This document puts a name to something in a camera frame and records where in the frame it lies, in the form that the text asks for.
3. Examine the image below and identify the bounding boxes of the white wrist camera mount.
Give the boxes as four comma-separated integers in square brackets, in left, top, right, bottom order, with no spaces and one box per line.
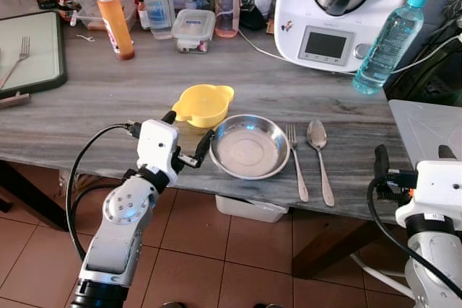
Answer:
[396,160,462,224]
[136,119,182,179]

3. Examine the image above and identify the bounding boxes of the stainless steel plate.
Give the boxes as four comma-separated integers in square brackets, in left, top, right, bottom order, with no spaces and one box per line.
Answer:
[209,114,291,180]

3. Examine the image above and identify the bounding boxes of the yellow plastic bowl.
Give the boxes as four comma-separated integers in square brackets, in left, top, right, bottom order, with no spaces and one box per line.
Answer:
[172,84,235,128]

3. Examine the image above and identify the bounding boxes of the black bag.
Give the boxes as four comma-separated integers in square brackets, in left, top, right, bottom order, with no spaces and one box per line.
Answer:
[385,5,462,107]

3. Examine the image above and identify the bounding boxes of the white pipe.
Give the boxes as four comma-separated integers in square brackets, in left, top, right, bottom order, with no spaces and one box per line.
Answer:
[350,253,417,299]

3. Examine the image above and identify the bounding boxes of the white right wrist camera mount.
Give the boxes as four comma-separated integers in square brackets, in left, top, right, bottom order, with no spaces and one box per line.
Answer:
[396,160,462,224]

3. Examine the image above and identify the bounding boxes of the black pouch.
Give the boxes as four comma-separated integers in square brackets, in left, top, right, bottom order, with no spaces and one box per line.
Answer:
[240,5,272,32]

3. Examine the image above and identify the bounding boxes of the white plastic box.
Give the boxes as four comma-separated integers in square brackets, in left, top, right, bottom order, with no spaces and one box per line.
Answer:
[215,194,288,224]

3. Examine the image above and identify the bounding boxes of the clear plastic bottle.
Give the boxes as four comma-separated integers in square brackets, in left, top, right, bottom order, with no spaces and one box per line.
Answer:
[137,0,176,40]

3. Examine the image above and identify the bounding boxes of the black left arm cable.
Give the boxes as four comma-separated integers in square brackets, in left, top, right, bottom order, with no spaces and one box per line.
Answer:
[66,123,139,260]

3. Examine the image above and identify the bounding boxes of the steel spoon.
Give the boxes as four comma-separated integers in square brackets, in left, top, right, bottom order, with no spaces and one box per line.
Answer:
[307,120,336,208]

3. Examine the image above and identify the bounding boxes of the pale green dark-rimmed tray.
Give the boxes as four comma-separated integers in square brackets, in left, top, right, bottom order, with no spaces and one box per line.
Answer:
[0,11,68,100]

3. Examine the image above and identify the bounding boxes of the grey patterned board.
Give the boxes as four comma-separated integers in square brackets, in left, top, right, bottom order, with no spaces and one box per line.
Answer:
[388,99,462,173]

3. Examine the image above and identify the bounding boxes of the small clear food container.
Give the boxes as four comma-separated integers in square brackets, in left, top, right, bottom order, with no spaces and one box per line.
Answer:
[172,9,216,54]

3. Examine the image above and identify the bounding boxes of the white kitchen cooking machine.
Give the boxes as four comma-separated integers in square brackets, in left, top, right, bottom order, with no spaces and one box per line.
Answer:
[274,0,434,73]

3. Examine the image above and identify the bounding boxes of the clear water bottle teal cap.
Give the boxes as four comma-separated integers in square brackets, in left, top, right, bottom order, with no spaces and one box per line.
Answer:
[352,0,428,95]

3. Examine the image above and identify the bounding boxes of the orange sauce squeeze bottle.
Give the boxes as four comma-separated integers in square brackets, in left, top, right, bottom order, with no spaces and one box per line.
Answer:
[97,0,136,61]

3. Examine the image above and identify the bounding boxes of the long steel fork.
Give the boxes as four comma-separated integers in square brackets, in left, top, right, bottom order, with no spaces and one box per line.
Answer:
[287,123,310,203]

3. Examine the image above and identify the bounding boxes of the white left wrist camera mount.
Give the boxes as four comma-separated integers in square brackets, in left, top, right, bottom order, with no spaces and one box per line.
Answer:
[136,119,182,179]

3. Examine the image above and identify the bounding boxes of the small steel fork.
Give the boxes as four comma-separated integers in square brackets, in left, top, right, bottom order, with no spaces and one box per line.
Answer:
[0,37,31,91]

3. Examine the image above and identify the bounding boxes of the pink transparent drinking bottle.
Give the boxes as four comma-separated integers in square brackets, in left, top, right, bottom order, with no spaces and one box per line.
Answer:
[214,0,241,38]

